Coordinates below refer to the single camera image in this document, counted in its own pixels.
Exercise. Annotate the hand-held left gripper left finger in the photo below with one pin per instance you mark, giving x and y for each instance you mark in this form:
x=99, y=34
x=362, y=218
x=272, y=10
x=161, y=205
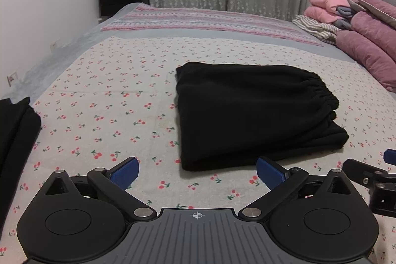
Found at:
x=125, y=172

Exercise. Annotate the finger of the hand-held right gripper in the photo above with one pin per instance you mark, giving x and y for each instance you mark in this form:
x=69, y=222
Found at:
x=355, y=169
x=390, y=156

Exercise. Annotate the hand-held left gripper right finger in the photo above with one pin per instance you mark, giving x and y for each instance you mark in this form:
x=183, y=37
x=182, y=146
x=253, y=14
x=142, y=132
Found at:
x=270, y=172

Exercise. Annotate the black pants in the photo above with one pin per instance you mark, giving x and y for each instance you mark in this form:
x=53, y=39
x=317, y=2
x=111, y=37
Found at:
x=253, y=112

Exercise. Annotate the cherry print bed sheet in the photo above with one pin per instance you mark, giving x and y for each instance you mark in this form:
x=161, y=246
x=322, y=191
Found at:
x=123, y=97

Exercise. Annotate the black folded garment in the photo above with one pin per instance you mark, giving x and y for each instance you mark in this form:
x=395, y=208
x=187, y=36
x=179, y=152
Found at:
x=15, y=140

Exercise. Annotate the mauve quilt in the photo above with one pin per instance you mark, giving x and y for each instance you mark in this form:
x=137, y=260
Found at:
x=368, y=38

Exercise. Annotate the striped garment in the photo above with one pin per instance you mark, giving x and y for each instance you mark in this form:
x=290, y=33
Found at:
x=315, y=27

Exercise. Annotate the blue-grey cloth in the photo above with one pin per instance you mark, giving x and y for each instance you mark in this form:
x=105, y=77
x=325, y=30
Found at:
x=343, y=15

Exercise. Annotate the pink striped blanket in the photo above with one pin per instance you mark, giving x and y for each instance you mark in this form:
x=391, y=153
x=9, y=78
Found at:
x=201, y=19

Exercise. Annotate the white wall socket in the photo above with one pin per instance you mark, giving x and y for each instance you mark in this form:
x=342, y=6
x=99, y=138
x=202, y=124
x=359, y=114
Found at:
x=11, y=77
x=54, y=45

